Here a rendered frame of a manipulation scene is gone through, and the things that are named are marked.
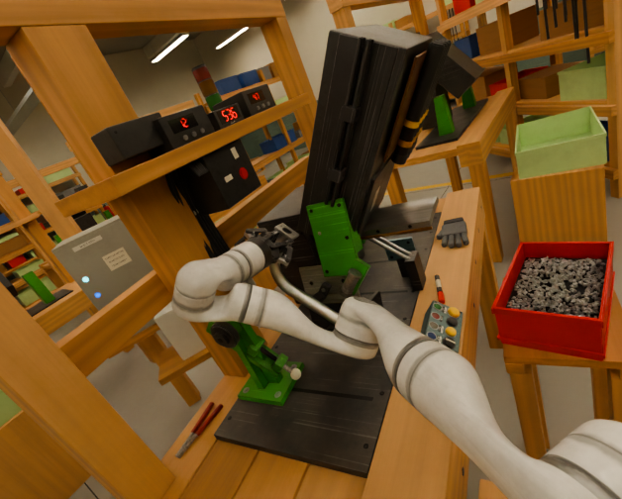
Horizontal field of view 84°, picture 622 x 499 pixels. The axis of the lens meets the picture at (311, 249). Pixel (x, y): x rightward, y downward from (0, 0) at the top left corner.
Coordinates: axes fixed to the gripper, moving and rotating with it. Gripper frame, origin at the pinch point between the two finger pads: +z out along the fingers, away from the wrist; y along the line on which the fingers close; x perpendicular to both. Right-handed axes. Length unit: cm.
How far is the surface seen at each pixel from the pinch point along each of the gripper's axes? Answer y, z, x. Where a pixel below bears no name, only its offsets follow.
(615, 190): -134, 257, -45
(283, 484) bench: -33, -30, 29
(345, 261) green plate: -15.5, 10.9, 1.2
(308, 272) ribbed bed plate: -7.7, 13.8, 13.2
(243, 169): 23.1, 10.7, -4.3
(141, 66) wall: 904, 779, 283
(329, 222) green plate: -6.1, 11.6, -5.6
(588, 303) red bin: -68, 20, -22
